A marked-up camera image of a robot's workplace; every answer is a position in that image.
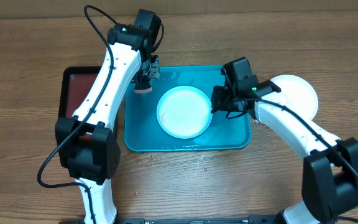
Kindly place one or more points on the black tray with red liner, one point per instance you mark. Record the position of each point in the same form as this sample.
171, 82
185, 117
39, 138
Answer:
76, 84

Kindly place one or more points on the white plate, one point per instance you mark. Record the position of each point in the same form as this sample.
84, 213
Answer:
300, 94

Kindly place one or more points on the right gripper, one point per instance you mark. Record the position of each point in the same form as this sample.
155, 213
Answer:
219, 105

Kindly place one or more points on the light blue plate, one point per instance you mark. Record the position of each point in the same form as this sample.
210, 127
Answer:
184, 112

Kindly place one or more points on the teal plastic tray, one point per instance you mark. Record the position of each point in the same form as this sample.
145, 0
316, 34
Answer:
142, 132

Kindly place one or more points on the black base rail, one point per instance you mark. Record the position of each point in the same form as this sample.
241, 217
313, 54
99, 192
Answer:
194, 220

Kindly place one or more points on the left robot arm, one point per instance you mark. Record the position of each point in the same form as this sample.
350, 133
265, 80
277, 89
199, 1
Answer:
86, 143

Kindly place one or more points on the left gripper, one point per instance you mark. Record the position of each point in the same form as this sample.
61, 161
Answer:
154, 73

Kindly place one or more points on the green and red sponge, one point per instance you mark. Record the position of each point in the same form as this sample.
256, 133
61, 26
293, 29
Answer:
143, 88

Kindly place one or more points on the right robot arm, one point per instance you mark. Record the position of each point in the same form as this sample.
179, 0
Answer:
287, 104

